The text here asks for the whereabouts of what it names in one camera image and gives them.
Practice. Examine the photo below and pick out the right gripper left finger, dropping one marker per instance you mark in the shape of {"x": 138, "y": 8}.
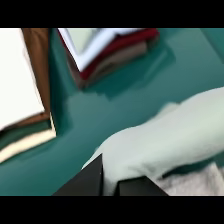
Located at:
{"x": 86, "y": 180}

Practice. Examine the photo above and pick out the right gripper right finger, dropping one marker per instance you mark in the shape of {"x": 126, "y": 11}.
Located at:
{"x": 140, "y": 187}

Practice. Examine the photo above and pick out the cream T-shirt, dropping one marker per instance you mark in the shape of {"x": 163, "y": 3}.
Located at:
{"x": 173, "y": 133}

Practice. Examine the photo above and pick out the speckled grey garment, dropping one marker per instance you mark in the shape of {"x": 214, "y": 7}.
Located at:
{"x": 196, "y": 181}

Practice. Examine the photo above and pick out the cream garment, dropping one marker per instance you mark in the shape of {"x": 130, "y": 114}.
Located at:
{"x": 23, "y": 146}

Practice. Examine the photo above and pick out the dark green garment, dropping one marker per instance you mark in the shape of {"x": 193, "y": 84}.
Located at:
{"x": 23, "y": 135}

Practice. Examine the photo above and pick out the white garment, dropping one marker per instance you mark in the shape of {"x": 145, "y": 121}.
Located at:
{"x": 16, "y": 76}
{"x": 96, "y": 50}

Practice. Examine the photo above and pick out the pale green garment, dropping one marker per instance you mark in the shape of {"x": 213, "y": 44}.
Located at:
{"x": 85, "y": 40}

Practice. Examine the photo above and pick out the red garment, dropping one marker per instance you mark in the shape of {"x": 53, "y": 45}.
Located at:
{"x": 123, "y": 43}

